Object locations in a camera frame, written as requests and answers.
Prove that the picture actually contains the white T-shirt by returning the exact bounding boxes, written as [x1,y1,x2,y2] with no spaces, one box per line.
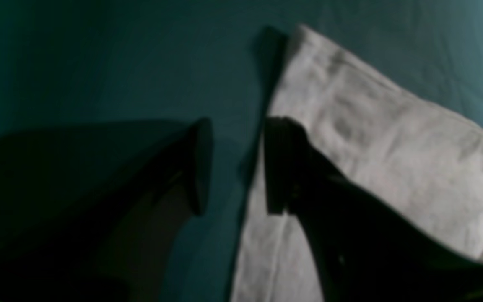
[230,25,483,302]

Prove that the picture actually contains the teal table cloth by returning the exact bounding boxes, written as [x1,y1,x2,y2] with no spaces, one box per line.
[0,0,483,302]

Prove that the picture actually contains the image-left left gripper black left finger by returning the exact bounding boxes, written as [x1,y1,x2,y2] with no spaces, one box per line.
[0,118,214,302]

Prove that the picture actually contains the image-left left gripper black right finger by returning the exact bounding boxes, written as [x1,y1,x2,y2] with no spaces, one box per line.
[263,117,483,302]

